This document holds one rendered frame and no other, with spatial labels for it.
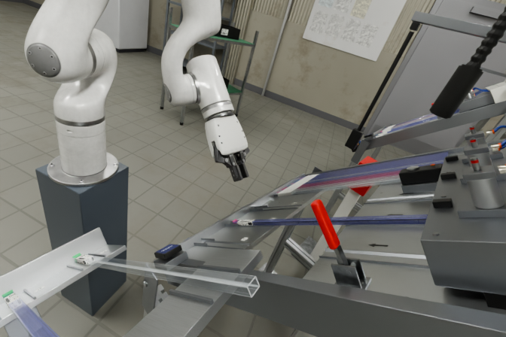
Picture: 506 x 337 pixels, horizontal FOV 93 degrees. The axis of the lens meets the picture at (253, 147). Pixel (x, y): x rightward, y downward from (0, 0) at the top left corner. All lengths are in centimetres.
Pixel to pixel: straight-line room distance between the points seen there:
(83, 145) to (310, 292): 71
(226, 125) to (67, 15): 41
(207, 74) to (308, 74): 381
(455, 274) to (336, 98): 417
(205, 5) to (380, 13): 385
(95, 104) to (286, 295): 67
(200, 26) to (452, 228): 55
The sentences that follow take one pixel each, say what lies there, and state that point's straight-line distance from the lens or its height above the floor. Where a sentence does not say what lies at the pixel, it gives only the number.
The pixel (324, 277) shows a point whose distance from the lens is 38.
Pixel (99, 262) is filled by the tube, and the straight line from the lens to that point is 54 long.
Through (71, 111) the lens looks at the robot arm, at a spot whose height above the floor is 93.
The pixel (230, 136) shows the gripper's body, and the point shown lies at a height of 99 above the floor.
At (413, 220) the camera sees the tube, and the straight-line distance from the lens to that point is 47.
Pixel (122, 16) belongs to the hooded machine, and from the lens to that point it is 520.
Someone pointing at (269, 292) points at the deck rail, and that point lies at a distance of 39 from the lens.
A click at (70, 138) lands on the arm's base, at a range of 84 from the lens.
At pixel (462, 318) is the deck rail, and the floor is 111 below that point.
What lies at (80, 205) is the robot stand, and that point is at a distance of 90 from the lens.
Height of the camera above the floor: 127
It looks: 28 degrees down
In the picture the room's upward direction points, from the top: 17 degrees clockwise
